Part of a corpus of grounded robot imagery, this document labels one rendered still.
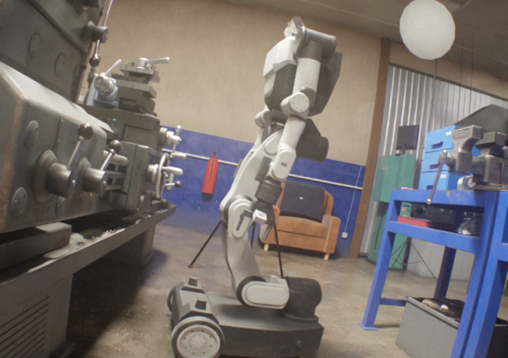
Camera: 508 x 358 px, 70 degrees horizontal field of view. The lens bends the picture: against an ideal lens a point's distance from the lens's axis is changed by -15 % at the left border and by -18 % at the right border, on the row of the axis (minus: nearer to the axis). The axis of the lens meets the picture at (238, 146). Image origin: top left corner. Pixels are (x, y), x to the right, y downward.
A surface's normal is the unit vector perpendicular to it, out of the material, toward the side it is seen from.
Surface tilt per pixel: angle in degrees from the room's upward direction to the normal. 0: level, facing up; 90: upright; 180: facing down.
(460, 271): 90
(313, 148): 113
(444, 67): 90
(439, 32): 120
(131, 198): 90
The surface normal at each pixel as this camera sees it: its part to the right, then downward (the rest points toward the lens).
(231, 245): 0.09, 0.36
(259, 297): 0.19, -0.06
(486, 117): 0.07, -0.23
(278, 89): -0.57, -0.05
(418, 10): -0.79, -0.14
